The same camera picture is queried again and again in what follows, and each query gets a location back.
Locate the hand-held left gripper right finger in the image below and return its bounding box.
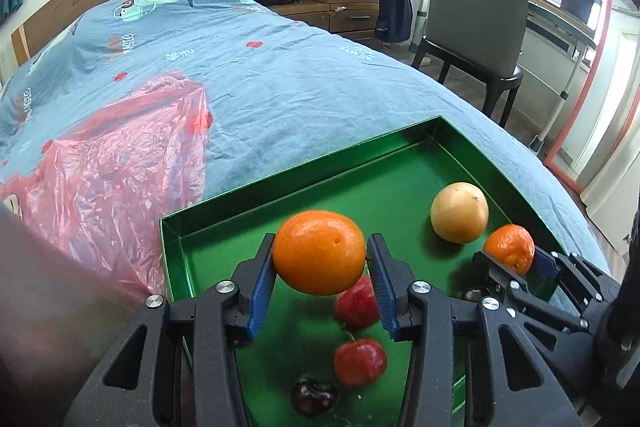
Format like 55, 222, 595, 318
365, 233, 586, 427

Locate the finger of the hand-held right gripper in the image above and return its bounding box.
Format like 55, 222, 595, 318
460, 251, 601, 348
532, 247, 622, 310

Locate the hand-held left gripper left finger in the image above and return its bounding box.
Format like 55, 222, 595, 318
62, 233, 278, 427

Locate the red apple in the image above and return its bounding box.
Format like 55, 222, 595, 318
334, 274, 381, 330
333, 338, 388, 389

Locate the bumpy mandarin orange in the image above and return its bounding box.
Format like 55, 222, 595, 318
483, 224, 536, 276

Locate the large smooth orange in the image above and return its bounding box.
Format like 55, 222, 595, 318
272, 210, 367, 297

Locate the yellow pomelo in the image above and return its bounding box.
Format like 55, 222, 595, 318
430, 181, 490, 244

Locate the green tray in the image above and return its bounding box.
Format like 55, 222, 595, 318
159, 115, 568, 427

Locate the dark plum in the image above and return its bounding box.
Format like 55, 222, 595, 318
290, 377, 341, 418

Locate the red plastic bag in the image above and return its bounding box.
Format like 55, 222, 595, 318
0, 74, 213, 298

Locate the bed with blue blanket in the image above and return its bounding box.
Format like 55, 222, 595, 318
0, 0, 611, 278

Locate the white desk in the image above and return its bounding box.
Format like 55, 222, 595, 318
371, 0, 598, 152

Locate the grey chair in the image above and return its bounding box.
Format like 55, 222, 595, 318
411, 0, 528, 128

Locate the navy tote bag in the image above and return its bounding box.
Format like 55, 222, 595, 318
376, 0, 414, 44

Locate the low wooden nightstand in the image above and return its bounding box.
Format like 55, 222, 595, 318
267, 0, 332, 32

